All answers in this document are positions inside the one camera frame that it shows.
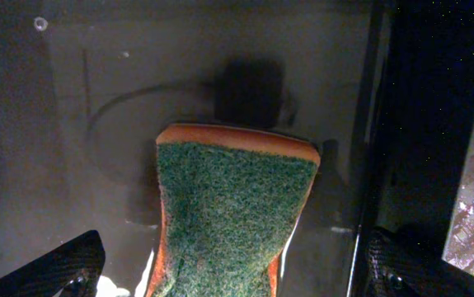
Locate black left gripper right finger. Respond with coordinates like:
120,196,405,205
364,229,474,297

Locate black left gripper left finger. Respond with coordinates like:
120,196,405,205
0,230,106,297

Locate orange green sponge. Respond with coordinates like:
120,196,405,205
147,124,321,296

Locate black small tray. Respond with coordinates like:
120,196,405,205
0,1,474,296

